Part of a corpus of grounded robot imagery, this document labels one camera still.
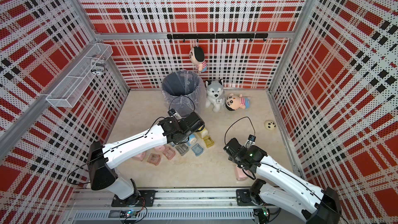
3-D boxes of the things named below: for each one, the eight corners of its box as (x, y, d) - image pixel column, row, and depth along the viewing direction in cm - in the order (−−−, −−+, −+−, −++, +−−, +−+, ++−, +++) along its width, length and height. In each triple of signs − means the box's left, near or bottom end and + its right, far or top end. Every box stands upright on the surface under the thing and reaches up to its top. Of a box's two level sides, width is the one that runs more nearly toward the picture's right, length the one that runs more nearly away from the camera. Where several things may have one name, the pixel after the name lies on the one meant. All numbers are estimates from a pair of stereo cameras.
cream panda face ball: (265, 131, 100) (267, 127, 96) (263, 123, 104) (265, 120, 100) (274, 131, 100) (277, 127, 96) (272, 123, 104) (274, 120, 100)
